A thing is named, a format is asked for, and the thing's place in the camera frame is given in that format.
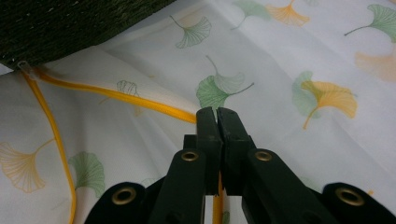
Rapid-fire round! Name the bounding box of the dark green cloth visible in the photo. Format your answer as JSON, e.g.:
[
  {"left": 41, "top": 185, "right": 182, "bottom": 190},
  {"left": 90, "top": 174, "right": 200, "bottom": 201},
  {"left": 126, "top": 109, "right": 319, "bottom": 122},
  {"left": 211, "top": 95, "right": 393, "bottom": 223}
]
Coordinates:
[{"left": 0, "top": 0, "right": 177, "bottom": 71}]

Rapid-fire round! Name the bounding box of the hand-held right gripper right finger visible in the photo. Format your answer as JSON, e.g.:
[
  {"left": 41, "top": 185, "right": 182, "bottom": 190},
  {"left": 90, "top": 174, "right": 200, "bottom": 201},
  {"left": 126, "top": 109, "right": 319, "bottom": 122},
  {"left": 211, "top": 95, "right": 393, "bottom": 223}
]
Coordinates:
[{"left": 216, "top": 106, "right": 257, "bottom": 198}]

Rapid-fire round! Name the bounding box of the white leaf print zipper bag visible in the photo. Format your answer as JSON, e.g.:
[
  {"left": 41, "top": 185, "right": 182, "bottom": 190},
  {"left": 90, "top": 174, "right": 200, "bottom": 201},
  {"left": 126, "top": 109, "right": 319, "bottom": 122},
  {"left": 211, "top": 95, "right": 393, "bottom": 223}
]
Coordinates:
[{"left": 0, "top": 0, "right": 396, "bottom": 224}]

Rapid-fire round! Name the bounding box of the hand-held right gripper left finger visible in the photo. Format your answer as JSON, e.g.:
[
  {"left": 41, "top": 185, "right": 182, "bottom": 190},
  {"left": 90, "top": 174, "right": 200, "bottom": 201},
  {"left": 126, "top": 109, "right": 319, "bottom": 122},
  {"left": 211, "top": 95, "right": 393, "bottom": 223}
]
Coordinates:
[{"left": 182, "top": 105, "right": 224, "bottom": 197}]

